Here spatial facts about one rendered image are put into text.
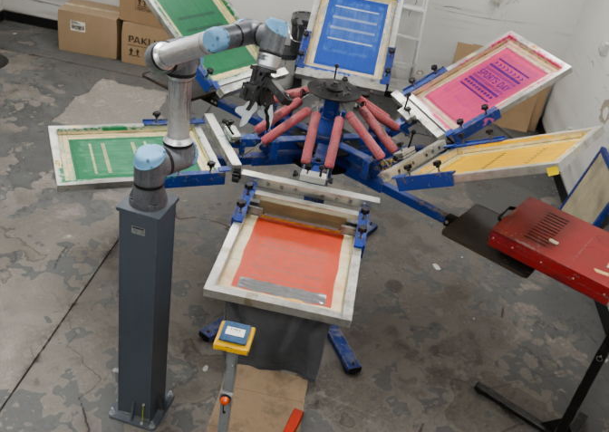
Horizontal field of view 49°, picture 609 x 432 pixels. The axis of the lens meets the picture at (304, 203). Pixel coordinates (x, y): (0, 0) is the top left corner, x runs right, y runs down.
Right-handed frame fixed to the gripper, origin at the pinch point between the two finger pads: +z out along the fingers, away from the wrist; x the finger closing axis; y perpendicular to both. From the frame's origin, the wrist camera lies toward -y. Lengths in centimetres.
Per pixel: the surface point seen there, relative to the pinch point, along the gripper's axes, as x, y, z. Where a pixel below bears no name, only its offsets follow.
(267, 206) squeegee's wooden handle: -77, 37, 40
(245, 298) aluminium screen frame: -32, 8, 66
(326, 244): -87, 8, 48
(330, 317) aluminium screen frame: -48, -22, 64
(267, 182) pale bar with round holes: -96, 53, 33
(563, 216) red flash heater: -166, -71, 10
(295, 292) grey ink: -52, -3, 63
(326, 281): -67, -7, 58
